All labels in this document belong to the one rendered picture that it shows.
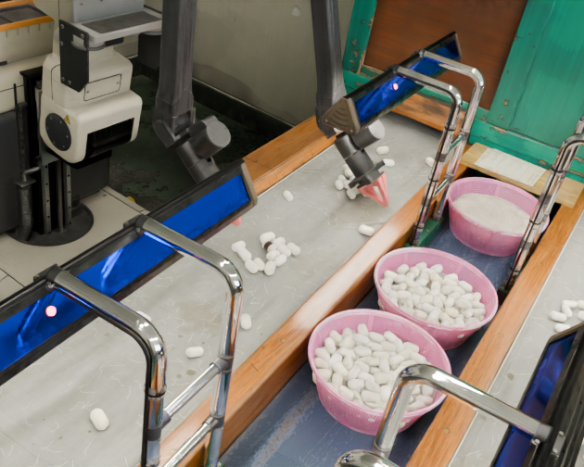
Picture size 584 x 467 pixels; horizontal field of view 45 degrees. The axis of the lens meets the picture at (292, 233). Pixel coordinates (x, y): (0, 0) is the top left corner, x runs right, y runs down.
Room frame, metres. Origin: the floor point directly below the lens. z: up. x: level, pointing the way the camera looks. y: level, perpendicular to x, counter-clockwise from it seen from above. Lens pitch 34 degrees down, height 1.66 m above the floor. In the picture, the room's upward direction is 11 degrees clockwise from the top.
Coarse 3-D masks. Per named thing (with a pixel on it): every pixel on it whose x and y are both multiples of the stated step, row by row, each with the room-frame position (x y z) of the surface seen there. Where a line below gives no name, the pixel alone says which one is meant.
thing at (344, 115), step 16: (432, 48) 1.69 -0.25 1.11; (448, 48) 1.77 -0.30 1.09; (400, 64) 1.53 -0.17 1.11; (416, 64) 1.59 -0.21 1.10; (432, 64) 1.67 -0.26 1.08; (384, 80) 1.44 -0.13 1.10; (400, 80) 1.50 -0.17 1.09; (352, 96) 1.31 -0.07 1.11; (368, 96) 1.36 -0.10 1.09; (384, 96) 1.41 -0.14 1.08; (400, 96) 1.47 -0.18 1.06; (336, 112) 1.30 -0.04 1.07; (352, 112) 1.28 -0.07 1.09; (368, 112) 1.34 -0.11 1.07; (384, 112) 1.39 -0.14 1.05; (336, 128) 1.29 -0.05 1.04; (352, 128) 1.28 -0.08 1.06
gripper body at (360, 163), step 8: (360, 152) 1.54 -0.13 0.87; (352, 160) 1.53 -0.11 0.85; (360, 160) 1.53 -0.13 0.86; (368, 160) 1.54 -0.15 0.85; (352, 168) 1.53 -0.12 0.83; (360, 168) 1.53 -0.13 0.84; (368, 168) 1.53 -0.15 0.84; (376, 168) 1.54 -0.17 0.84; (360, 176) 1.52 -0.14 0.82; (368, 176) 1.49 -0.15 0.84; (352, 184) 1.50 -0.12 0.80
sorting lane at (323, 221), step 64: (384, 128) 1.99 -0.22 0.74; (320, 192) 1.54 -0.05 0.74; (256, 256) 1.23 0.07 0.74; (320, 256) 1.27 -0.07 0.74; (192, 320) 0.99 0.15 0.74; (256, 320) 1.02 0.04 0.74; (64, 384) 0.78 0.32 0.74; (128, 384) 0.81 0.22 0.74; (0, 448) 0.64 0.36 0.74; (64, 448) 0.66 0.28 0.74; (128, 448) 0.68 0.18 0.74
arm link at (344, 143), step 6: (342, 132) 1.58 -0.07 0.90; (336, 138) 1.58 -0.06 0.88; (342, 138) 1.55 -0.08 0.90; (348, 138) 1.55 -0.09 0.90; (336, 144) 1.56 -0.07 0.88; (342, 144) 1.55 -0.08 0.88; (348, 144) 1.55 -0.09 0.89; (354, 144) 1.55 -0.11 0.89; (342, 150) 1.55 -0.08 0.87; (348, 150) 1.54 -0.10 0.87; (354, 150) 1.54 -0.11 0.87; (342, 156) 1.55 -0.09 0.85; (348, 156) 1.54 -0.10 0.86
